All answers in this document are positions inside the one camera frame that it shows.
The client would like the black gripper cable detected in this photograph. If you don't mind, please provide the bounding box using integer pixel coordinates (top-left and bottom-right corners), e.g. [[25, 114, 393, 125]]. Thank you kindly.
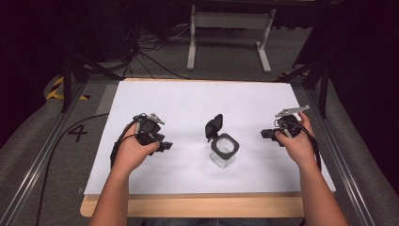
[[283, 120, 323, 173], [109, 123, 139, 170]]

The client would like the black cable on floor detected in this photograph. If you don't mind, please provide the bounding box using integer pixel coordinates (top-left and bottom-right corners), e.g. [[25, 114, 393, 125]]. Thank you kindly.
[[35, 112, 110, 226]]

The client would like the wooden table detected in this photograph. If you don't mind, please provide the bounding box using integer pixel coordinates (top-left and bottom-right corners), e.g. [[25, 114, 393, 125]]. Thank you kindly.
[[79, 77, 337, 218]]

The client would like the white table mat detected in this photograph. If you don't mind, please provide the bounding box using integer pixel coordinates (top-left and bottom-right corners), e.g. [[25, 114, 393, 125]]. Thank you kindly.
[[84, 80, 337, 196]]

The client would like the black tripod stand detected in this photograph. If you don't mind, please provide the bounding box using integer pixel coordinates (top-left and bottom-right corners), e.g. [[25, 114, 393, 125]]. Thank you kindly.
[[60, 52, 124, 114], [275, 58, 331, 120]]

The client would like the white metal stand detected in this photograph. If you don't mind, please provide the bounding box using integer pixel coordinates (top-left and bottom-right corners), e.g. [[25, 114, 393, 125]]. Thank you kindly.
[[186, 4, 277, 74]]

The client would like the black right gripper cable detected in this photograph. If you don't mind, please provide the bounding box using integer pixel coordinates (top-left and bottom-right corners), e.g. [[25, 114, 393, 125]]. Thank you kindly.
[[283, 120, 323, 173]]

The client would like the clear square jar black lid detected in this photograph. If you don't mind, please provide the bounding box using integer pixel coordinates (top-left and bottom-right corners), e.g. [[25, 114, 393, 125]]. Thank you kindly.
[[204, 113, 241, 170]]

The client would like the person's right hand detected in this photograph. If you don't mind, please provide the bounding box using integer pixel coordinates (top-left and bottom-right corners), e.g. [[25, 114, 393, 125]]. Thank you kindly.
[[274, 111, 318, 170]]

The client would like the bundle of black floor cables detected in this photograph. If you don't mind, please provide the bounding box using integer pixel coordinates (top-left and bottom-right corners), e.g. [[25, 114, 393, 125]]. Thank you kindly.
[[121, 24, 191, 81]]

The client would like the person's left hand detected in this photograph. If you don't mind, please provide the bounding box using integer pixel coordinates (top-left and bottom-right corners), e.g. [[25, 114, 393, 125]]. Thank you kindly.
[[113, 122, 161, 174]]

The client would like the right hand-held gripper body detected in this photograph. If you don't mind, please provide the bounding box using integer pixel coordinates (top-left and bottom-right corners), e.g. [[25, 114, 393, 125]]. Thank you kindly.
[[274, 105, 311, 139]]

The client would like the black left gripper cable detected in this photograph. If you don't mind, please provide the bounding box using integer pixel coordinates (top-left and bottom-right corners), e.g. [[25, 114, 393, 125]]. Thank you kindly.
[[109, 123, 139, 170]]

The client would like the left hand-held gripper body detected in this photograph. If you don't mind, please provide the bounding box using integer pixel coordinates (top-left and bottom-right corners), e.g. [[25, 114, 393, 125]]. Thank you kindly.
[[133, 112, 167, 147]]

